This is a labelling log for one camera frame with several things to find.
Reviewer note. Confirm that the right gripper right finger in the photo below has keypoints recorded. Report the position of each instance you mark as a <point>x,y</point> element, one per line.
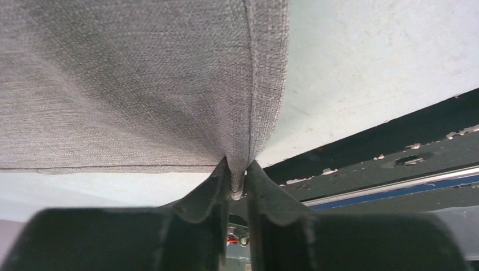
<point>287,235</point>

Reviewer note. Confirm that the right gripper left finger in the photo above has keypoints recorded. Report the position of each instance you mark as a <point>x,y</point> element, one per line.
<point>189,234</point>

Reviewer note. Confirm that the grey cloth napkin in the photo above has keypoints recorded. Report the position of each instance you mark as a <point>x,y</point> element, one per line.
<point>140,86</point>

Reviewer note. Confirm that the aluminium frame rail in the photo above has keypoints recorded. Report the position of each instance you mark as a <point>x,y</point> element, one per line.
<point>455,178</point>

